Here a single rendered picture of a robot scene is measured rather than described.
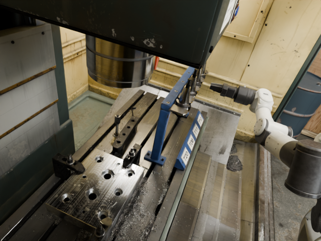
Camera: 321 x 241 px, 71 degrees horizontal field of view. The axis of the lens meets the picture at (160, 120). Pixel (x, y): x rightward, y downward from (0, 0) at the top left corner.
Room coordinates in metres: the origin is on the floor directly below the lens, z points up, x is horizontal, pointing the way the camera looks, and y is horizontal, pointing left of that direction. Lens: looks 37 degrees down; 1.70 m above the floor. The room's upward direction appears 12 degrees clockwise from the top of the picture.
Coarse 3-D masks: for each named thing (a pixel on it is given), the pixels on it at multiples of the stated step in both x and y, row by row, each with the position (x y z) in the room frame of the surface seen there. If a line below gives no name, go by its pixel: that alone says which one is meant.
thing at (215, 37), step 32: (0, 0) 0.43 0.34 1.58; (32, 0) 0.41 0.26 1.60; (64, 0) 0.39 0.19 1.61; (96, 0) 0.38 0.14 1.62; (128, 0) 0.37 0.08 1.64; (160, 0) 0.35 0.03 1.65; (192, 0) 0.34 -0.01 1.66; (224, 0) 0.35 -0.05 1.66; (96, 32) 0.38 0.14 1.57; (128, 32) 0.36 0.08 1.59; (160, 32) 0.35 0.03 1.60; (192, 32) 0.34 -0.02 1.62; (192, 64) 0.34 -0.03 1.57
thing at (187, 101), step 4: (184, 88) 0.79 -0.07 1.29; (188, 88) 0.79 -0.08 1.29; (184, 92) 0.78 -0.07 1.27; (188, 92) 0.78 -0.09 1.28; (180, 96) 0.79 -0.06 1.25; (184, 96) 0.78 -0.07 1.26; (188, 96) 0.79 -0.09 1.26; (180, 100) 0.78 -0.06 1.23; (184, 100) 0.78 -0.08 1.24; (188, 100) 0.79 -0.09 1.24
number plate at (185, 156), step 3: (186, 150) 0.81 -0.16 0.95; (183, 153) 0.78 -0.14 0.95; (186, 153) 0.79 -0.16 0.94; (183, 156) 0.76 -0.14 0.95; (186, 156) 0.78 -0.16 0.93; (189, 156) 0.80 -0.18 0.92; (183, 159) 0.75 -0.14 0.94; (186, 159) 0.77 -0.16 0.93; (183, 162) 0.74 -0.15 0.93; (186, 162) 0.75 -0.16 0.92
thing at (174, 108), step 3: (174, 105) 0.77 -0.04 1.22; (171, 108) 0.74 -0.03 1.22; (174, 108) 0.75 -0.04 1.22; (177, 108) 0.75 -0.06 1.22; (180, 108) 0.75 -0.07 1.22; (183, 108) 0.76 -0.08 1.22; (171, 111) 0.72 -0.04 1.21; (174, 111) 0.72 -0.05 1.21; (177, 111) 0.73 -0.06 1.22; (180, 111) 0.73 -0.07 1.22; (183, 111) 0.74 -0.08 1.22; (186, 111) 0.74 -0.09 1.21; (180, 114) 0.72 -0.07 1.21; (183, 114) 0.72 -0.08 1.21
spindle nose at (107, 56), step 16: (96, 48) 0.43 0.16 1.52; (112, 48) 0.42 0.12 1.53; (128, 48) 0.43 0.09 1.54; (96, 64) 0.43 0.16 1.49; (112, 64) 0.42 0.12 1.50; (128, 64) 0.43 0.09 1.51; (144, 64) 0.45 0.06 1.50; (96, 80) 0.43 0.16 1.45; (112, 80) 0.42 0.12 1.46; (128, 80) 0.43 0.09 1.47; (144, 80) 0.46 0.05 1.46
